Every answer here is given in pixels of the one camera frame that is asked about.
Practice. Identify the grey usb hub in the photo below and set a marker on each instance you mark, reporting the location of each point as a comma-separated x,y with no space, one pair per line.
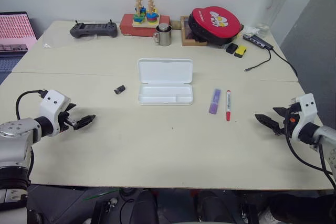
258,41

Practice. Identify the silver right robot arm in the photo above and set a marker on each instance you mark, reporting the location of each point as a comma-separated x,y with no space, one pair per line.
324,134

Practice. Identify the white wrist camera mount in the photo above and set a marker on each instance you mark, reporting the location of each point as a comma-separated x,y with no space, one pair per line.
52,103
305,108

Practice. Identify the crumpled white tissue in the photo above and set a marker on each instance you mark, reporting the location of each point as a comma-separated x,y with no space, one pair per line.
250,30

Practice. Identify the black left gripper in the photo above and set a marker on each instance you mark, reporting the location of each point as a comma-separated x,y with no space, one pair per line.
64,121

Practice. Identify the clear bottle with green lid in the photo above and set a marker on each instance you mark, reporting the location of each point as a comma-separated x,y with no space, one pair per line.
278,1

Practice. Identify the green stick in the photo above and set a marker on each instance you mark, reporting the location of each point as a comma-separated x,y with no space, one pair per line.
99,194

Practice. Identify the dark rounded shape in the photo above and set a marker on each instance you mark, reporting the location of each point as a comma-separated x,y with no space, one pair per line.
214,208
145,208

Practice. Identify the brown rounded object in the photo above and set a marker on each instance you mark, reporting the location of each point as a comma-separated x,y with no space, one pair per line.
175,25

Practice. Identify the white plastic case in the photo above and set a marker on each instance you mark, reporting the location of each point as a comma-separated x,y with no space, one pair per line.
165,77

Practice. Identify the small black block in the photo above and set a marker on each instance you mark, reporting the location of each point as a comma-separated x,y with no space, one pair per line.
231,48

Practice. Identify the red cardboard box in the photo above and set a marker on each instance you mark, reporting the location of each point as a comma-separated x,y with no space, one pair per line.
126,26

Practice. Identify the steel mug with lid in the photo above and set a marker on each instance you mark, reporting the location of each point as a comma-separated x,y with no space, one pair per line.
165,35

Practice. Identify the red and black round bag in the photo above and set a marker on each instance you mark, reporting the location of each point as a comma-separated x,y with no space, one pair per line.
215,23

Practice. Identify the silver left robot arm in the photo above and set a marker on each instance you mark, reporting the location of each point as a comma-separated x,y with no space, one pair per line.
15,140

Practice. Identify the laptop with pink screen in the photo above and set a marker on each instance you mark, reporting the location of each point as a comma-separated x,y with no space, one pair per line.
15,32

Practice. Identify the wooden picture frame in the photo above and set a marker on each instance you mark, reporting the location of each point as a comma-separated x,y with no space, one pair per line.
185,35

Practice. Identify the red whiteboard marker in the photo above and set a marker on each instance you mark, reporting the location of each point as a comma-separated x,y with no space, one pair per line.
228,106

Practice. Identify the wooden stacking toy rainbow rings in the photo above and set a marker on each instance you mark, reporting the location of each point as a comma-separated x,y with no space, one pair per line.
152,15

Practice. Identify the dark grey remote controller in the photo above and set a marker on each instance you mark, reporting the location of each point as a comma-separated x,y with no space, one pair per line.
94,30

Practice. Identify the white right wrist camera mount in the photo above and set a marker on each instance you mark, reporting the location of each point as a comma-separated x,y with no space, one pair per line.
305,108

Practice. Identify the clear plastic bag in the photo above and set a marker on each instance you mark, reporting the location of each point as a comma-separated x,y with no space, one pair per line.
52,39

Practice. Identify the yellow and black block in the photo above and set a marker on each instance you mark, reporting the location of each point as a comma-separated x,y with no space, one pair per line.
240,51

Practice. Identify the wooden stacking toy green blue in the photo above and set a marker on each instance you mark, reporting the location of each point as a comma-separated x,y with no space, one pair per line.
139,14

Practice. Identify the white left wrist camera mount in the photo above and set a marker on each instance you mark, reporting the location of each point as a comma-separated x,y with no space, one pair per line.
52,103

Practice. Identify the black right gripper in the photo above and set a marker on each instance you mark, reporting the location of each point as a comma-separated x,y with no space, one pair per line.
288,123

